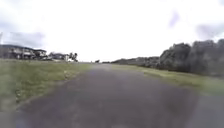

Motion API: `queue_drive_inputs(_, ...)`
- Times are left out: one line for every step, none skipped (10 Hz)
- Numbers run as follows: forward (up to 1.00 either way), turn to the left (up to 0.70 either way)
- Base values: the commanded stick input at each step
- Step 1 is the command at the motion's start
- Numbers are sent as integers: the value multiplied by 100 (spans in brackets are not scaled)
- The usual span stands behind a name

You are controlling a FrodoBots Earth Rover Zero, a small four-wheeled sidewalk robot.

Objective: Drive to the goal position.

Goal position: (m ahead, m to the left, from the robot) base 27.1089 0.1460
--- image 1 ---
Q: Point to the large house building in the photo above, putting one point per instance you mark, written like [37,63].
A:
[20,52]

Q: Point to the grey asphalt path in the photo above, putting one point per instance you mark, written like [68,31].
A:
[113,96]

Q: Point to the row of trees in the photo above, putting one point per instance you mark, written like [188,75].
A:
[193,58]

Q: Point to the grass field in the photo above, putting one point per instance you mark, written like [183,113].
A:
[30,76]

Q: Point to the small house building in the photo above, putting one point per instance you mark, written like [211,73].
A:
[59,56]

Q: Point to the grass verge strip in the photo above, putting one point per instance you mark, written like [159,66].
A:
[186,79]

